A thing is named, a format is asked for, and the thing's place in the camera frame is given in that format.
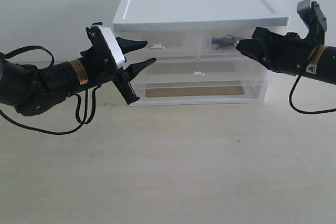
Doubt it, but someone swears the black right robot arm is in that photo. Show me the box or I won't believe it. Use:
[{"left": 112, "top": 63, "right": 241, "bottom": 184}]
[{"left": 236, "top": 27, "right": 335, "bottom": 84}]

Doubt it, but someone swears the key bunch with blue tag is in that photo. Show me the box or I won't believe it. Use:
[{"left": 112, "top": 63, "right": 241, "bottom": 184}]
[{"left": 211, "top": 35, "right": 239, "bottom": 50}]

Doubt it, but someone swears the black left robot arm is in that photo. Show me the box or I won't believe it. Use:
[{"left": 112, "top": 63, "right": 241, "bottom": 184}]
[{"left": 1, "top": 22, "right": 156, "bottom": 116}]

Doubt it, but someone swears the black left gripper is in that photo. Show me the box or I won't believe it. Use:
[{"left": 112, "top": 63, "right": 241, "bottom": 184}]
[{"left": 81, "top": 22, "right": 156, "bottom": 105}]

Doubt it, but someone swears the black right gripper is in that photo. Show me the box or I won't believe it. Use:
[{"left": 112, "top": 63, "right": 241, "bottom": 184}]
[{"left": 236, "top": 27, "right": 319, "bottom": 76}]

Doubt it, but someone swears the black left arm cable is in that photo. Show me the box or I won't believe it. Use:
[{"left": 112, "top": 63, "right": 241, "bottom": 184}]
[{"left": 0, "top": 45, "right": 102, "bottom": 135}]

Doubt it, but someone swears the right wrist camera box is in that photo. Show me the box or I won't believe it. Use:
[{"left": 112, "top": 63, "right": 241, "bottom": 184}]
[{"left": 297, "top": 0, "right": 328, "bottom": 45}]

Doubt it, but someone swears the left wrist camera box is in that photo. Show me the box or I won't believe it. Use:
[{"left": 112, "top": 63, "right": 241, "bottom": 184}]
[{"left": 91, "top": 24, "right": 125, "bottom": 69}]

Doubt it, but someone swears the white plastic drawer cabinet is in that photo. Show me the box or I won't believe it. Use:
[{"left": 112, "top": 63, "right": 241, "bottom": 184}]
[{"left": 112, "top": 0, "right": 289, "bottom": 106}]

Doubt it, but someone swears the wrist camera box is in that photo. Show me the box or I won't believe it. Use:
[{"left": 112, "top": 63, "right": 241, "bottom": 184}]
[
  {"left": 91, "top": 24, "right": 125, "bottom": 69},
  {"left": 297, "top": 0, "right": 328, "bottom": 45}
]

